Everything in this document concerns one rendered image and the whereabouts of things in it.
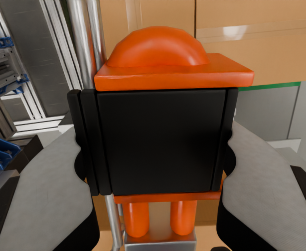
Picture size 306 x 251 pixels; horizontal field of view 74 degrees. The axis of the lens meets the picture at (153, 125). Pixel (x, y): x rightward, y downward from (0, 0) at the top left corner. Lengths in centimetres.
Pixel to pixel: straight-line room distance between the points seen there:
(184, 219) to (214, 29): 70
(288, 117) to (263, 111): 21
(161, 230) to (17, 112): 130
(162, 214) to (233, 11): 72
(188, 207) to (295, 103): 165
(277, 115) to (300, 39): 89
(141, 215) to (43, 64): 113
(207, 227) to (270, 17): 71
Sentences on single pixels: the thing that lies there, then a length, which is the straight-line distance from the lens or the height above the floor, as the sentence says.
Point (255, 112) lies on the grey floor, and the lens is 166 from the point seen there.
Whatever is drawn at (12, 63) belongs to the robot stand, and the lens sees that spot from 113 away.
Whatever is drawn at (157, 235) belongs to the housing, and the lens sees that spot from 20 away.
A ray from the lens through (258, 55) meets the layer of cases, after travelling 89.
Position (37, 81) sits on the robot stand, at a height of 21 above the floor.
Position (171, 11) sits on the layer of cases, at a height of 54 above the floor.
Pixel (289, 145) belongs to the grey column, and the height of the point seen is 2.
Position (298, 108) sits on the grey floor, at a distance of 182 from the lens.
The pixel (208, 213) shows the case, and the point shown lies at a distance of 46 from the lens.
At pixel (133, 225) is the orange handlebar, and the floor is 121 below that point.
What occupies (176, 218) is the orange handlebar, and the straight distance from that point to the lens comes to 18.
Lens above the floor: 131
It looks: 61 degrees down
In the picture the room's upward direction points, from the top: 176 degrees clockwise
